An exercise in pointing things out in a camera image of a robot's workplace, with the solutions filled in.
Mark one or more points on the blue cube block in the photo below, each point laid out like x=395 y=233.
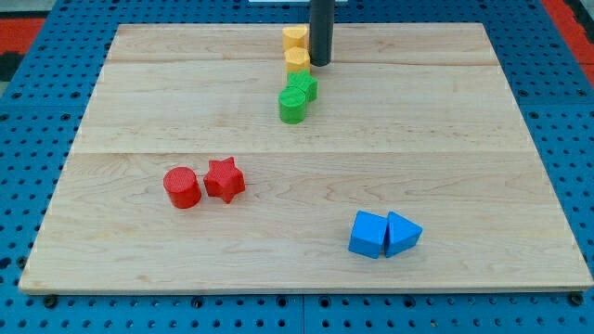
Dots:
x=367 y=235

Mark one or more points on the blue triangle block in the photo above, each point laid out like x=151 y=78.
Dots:
x=401 y=234

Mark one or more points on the green cylinder block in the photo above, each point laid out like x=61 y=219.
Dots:
x=292 y=105

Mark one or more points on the red star block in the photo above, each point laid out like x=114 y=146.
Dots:
x=224 y=180

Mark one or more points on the green star block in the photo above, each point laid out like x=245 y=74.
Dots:
x=305 y=82

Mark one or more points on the yellow hexagon block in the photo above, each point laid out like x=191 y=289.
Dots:
x=297 y=59

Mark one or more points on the red cylinder block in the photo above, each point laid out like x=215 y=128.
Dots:
x=182 y=187

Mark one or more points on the light wooden board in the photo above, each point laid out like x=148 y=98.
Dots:
x=412 y=118

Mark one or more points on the yellow heart block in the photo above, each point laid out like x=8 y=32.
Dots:
x=295 y=36

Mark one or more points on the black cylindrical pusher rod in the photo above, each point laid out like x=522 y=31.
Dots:
x=321 y=31

